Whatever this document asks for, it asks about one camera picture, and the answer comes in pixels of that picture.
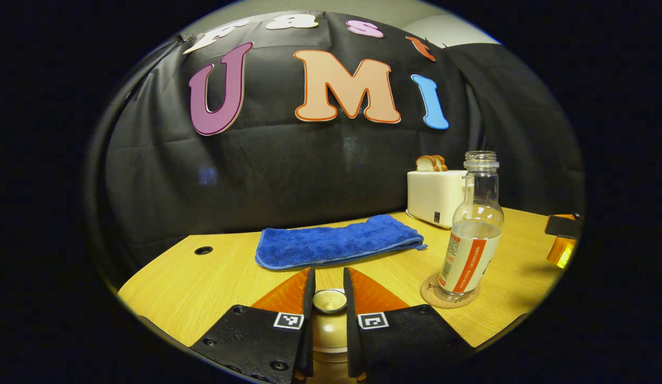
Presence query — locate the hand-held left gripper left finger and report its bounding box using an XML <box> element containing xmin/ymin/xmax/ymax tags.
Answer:
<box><xmin>189</xmin><ymin>267</ymin><xmax>316</xmax><ymax>384</ymax></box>

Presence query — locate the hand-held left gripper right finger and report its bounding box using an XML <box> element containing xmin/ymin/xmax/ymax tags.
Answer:
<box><xmin>343</xmin><ymin>267</ymin><xmax>473</xmax><ymax>380</ymax></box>

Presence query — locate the round cork coaster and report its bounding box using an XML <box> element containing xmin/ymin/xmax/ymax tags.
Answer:
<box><xmin>420</xmin><ymin>273</ymin><xmax>481</xmax><ymax>309</ymax></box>

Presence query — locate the cream ceramic teacup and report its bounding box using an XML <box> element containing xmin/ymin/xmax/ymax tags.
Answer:
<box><xmin>301</xmin><ymin>350</ymin><xmax>363</xmax><ymax>384</ymax></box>

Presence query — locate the cream teacup lid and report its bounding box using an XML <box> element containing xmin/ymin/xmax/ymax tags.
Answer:
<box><xmin>312</xmin><ymin>289</ymin><xmax>348</xmax><ymax>353</ymax></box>

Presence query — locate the clear water bottle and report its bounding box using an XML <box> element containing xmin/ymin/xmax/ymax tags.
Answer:
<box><xmin>437</xmin><ymin>151</ymin><xmax>505</xmax><ymax>300</ymax></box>

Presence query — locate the blue folded towel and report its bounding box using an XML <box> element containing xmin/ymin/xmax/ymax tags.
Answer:
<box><xmin>255</xmin><ymin>214</ymin><xmax>428</xmax><ymax>270</ymax></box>

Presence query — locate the white toaster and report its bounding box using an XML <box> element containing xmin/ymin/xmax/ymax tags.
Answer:
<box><xmin>406</xmin><ymin>170</ymin><xmax>468</xmax><ymax>230</ymax></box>

